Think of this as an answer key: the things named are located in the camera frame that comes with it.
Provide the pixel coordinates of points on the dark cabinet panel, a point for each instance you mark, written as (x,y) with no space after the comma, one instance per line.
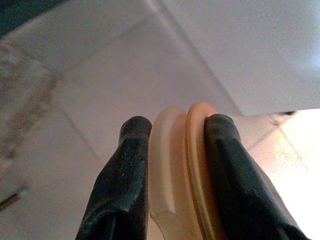
(15,12)

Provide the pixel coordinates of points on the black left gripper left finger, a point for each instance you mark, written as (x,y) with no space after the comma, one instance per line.
(125,175)

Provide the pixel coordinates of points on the beige round plastic tub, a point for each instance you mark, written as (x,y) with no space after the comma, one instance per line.
(175,162)

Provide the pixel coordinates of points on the brown patterned floor mat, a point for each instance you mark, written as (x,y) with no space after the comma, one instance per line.
(17,82)

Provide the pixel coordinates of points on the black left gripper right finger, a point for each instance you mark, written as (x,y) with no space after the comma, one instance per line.
(240,187)

